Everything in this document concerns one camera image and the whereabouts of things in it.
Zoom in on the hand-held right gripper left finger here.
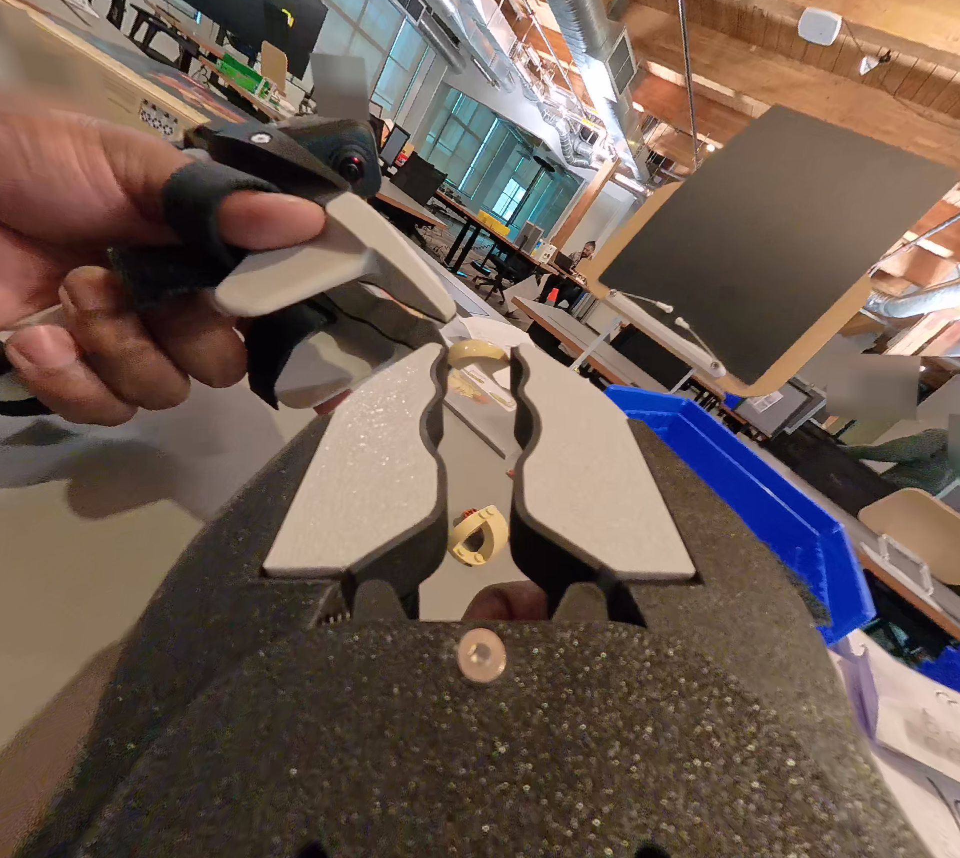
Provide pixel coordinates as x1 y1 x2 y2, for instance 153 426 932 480
262 342 450 622

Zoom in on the tan curved brick assembly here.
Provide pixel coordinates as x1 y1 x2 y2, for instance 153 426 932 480
447 503 510 568

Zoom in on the person's left hand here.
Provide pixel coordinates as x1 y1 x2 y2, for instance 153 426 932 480
0 108 329 429

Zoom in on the green box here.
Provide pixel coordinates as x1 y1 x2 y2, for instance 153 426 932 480
216 52 265 91

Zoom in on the blue plastic bin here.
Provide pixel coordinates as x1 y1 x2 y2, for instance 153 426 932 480
603 383 879 646

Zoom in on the white ceiling device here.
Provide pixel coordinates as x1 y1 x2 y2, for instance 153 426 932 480
797 7 846 46

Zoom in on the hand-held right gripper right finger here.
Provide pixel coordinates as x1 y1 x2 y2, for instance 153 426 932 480
508 344 700 622

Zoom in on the grey instruction booklet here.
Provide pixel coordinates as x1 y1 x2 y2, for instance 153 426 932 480
441 318 528 459

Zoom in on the torn cardboard box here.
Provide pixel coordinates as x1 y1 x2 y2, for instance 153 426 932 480
0 0 250 140

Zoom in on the person's right hand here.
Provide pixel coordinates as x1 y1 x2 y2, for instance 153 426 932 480
463 580 554 624

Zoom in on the white metal bracket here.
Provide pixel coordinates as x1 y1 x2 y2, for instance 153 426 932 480
606 286 730 380

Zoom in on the grey top wooden edged table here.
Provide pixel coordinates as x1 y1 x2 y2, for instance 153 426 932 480
512 294 753 425

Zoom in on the small tan arch brick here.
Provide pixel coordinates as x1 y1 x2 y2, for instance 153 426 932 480
447 338 519 370

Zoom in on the grey desk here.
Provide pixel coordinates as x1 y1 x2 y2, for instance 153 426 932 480
0 258 960 858

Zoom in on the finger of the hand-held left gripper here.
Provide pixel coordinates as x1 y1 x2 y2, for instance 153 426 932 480
324 192 460 324
328 286 449 354

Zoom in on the black board with wooden rim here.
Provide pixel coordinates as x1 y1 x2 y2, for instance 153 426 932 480
576 105 960 399

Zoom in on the wooden table with black legs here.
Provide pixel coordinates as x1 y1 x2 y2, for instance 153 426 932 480
433 192 588 290

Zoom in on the long wooden edged table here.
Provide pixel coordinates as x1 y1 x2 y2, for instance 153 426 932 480
373 181 451 234

